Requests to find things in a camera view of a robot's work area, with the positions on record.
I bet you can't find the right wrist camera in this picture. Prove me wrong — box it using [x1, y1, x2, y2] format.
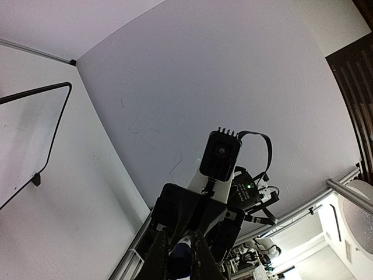
[199, 127, 242, 182]

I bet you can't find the white whiteboard with black frame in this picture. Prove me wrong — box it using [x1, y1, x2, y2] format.
[1, 82, 72, 208]

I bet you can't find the black camera cable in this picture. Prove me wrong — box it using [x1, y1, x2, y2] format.
[237, 130, 273, 187]

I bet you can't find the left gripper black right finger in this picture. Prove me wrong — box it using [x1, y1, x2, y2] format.
[191, 230, 224, 280]

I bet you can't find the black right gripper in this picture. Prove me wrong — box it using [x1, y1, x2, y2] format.
[140, 183, 244, 276]

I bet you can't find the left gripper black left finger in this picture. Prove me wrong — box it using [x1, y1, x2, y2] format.
[136, 231, 169, 280]

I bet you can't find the aluminium table edge rail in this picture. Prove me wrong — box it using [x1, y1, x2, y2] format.
[1, 39, 77, 67]

